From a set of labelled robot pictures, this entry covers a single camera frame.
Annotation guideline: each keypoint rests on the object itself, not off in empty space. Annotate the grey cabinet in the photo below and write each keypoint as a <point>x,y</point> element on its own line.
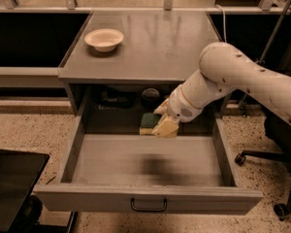
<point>160,50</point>

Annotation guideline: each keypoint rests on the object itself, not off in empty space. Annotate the grey open top drawer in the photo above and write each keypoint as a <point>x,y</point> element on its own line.
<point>195,174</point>

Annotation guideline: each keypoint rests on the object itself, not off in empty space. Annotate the green and yellow sponge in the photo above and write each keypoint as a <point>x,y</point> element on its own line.
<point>149,121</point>

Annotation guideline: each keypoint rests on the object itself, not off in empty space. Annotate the dark object inside cabinet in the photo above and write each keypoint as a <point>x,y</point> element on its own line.
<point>113,98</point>

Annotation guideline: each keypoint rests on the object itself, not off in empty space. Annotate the black drawer handle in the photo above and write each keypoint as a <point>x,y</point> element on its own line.
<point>148,206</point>

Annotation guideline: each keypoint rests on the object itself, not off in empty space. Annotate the black tape roll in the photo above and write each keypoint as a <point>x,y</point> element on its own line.
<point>150,97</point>

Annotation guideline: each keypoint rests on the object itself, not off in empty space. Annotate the black flat panel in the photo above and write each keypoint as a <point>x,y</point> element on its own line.
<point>19,172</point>

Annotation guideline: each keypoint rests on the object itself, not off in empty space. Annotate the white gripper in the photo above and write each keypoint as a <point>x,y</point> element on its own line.
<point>178,107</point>

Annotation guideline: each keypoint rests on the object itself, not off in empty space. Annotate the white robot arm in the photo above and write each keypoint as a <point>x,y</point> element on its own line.
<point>222,70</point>

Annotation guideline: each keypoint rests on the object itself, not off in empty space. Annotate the white bowl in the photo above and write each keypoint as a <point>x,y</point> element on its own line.
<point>104,40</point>

